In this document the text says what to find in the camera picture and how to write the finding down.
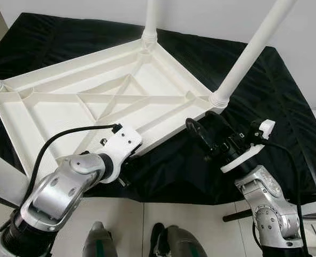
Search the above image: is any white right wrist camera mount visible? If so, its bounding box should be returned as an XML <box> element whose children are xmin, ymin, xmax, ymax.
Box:
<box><xmin>221</xmin><ymin>119</ymin><xmax>276</xmax><ymax>173</ymax></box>

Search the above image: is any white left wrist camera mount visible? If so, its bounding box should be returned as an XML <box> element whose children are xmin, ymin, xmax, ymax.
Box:
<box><xmin>99</xmin><ymin>124</ymin><xmax>143</xmax><ymax>184</ymax></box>

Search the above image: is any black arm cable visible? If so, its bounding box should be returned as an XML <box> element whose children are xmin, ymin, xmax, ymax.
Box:
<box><xmin>254</xmin><ymin>140</ymin><xmax>308</xmax><ymax>257</ymax></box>
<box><xmin>21</xmin><ymin>124</ymin><xmax>121</xmax><ymax>204</ymax></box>

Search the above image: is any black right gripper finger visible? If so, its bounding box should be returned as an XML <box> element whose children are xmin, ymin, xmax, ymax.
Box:
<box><xmin>186</xmin><ymin>118</ymin><xmax>215</xmax><ymax>154</ymax></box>
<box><xmin>205</xmin><ymin>111</ymin><xmax>238</xmax><ymax>141</ymax></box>

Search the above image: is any grey robot foot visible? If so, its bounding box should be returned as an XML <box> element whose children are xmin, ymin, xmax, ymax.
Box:
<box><xmin>83</xmin><ymin>222</ymin><xmax>118</xmax><ymax>257</ymax></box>
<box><xmin>150</xmin><ymin>224</ymin><xmax>207</xmax><ymax>257</ymax></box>

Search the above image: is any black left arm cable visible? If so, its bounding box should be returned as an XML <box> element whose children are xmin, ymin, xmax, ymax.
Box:
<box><xmin>21</xmin><ymin>124</ymin><xmax>121</xmax><ymax>204</ymax></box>

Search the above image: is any white plastic children table top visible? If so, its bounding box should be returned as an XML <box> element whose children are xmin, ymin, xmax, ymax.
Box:
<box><xmin>0</xmin><ymin>39</ymin><xmax>228</xmax><ymax>177</ymax></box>

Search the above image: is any grey left robot foot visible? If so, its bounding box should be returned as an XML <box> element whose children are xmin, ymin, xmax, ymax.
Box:
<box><xmin>83</xmin><ymin>222</ymin><xmax>118</xmax><ymax>257</ymax></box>

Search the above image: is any grey right robot foot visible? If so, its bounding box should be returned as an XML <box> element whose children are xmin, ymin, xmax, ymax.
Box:
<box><xmin>150</xmin><ymin>224</ymin><xmax>207</xmax><ymax>257</ymax></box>

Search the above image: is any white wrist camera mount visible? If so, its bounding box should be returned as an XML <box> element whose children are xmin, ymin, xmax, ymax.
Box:
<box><xmin>221</xmin><ymin>119</ymin><xmax>276</xmax><ymax>173</ymax></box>
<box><xmin>99</xmin><ymin>124</ymin><xmax>143</xmax><ymax>184</ymax></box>

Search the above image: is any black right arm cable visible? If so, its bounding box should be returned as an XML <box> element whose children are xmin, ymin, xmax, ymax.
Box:
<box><xmin>254</xmin><ymin>140</ymin><xmax>308</xmax><ymax>257</ymax></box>

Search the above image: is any black table cloth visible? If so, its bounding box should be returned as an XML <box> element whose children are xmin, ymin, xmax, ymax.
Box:
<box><xmin>0</xmin><ymin>13</ymin><xmax>316</xmax><ymax>204</ymax></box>

